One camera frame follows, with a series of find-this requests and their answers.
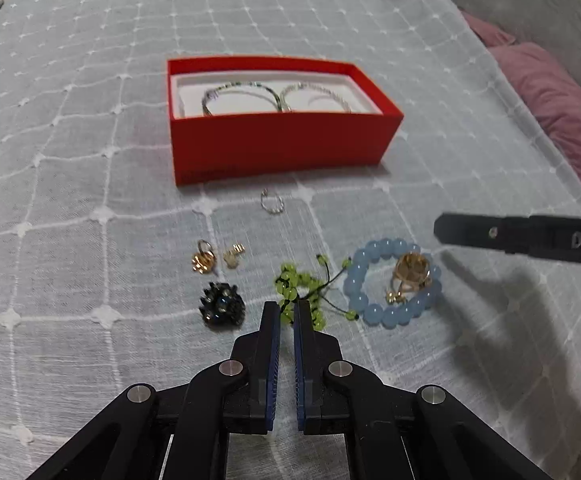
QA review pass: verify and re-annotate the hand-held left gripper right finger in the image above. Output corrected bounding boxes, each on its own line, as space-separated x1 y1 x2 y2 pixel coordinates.
293 300 556 480

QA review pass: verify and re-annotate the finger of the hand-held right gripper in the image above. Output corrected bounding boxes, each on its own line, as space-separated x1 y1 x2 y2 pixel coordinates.
433 212 534 257

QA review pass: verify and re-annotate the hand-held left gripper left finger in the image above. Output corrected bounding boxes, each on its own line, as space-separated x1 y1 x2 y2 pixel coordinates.
25 301 281 480

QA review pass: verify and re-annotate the black flower brooch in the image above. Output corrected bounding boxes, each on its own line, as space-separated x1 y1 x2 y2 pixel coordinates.
199 282 246 322

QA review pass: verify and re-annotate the green bead bracelet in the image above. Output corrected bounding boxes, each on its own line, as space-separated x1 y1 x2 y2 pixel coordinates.
275 255 359 332

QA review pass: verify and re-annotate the gold rose brooch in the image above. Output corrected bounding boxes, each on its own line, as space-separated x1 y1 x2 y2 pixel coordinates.
385 250 434 305

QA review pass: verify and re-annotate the blue bead bracelet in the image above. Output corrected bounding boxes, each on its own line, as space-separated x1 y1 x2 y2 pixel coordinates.
345 239 442 327

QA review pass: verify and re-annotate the small gold earring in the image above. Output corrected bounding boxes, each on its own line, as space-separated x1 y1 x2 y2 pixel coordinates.
223 243 246 268

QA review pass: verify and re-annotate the gold ring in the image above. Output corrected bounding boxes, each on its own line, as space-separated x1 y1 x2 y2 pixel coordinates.
191 240 217 275

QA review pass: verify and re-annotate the small silver ring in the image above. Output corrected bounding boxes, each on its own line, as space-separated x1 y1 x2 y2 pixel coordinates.
260 189 285 216

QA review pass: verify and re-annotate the red jewelry box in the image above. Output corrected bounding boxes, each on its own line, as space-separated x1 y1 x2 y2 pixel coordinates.
166 56 404 187

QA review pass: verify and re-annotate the multicolour seed bead bracelet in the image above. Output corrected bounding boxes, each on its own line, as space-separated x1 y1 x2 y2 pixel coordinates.
201 81 282 117

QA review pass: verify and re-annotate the large pink pillow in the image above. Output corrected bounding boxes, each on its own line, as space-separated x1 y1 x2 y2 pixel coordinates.
488 42 581 217

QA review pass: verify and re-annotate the small pink pillow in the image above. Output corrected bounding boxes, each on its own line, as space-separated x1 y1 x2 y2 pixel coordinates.
463 10 517 49

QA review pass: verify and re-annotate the grey quilted pillow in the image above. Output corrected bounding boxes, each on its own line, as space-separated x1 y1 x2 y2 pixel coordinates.
405 0 581 106

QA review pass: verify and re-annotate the grey checked blanket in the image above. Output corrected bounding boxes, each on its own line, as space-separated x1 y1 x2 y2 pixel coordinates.
0 0 581 480

